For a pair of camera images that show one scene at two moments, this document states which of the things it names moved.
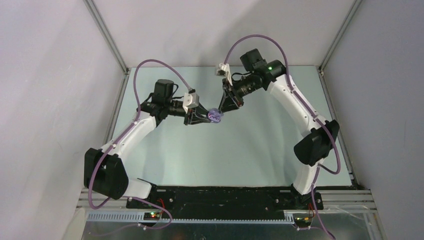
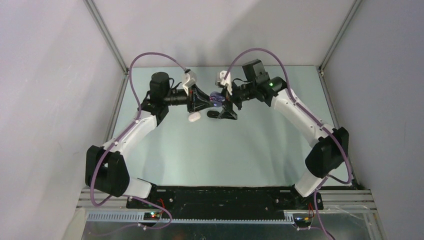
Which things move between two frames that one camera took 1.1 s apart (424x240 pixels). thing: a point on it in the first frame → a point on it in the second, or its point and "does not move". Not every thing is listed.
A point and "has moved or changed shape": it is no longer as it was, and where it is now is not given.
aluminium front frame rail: (340, 200) does not move
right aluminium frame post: (340, 37) does not move
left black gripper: (197, 116) → (197, 100)
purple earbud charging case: (214, 115) has moved or changed shape
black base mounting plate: (226, 202) does not move
